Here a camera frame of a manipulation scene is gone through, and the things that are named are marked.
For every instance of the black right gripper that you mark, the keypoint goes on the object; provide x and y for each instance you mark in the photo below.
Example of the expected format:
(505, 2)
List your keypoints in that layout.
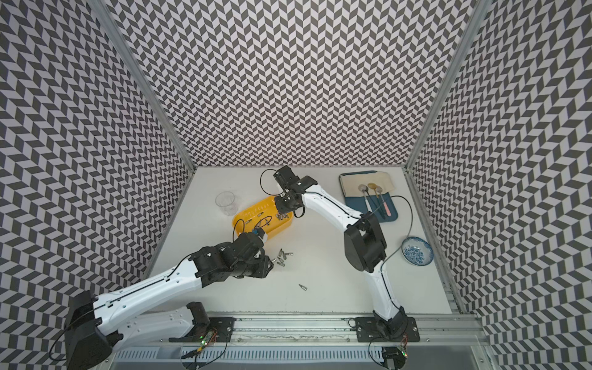
(281, 208)

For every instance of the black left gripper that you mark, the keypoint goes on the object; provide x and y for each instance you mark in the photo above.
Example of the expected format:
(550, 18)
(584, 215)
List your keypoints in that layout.
(263, 270)

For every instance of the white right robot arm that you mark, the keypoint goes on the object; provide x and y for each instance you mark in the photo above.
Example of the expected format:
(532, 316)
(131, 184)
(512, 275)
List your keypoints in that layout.
(364, 244)

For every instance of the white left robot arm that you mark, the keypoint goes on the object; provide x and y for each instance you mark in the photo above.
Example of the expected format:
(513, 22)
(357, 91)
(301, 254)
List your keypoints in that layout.
(98, 326)

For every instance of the yellow plastic storage box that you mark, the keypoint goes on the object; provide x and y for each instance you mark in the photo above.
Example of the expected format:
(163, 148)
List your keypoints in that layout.
(247, 220)

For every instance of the beige folded cloth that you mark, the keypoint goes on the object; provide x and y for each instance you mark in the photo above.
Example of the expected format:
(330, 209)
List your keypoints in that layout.
(350, 182)

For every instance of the clear plastic cup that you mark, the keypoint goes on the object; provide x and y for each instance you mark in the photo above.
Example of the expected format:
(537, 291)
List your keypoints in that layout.
(227, 203)

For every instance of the teal plastic tray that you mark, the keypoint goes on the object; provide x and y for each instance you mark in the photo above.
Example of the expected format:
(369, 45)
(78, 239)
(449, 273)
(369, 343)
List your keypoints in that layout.
(358, 204)

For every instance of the blue patterned bowl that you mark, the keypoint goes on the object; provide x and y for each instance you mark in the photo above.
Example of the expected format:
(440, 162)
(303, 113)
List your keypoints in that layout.
(417, 251)

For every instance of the white handled spoon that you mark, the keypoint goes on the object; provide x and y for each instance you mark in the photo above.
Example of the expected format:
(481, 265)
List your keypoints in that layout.
(364, 190)

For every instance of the gold spoon green handle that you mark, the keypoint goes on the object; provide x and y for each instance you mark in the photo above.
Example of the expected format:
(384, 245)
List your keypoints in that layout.
(373, 187)

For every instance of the pink handled spoon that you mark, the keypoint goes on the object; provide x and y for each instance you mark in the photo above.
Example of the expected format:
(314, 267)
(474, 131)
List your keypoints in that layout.
(379, 194)

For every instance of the aluminium corner post right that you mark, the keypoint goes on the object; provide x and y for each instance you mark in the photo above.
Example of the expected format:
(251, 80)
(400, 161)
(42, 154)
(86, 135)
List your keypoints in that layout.
(468, 36)

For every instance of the aluminium corner post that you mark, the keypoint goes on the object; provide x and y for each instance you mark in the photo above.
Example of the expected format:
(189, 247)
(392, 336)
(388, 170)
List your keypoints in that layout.
(129, 60)
(468, 36)

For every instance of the aluminium corner post left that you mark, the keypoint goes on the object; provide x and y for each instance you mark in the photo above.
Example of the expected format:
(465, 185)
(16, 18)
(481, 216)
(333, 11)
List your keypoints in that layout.
(129, 60)

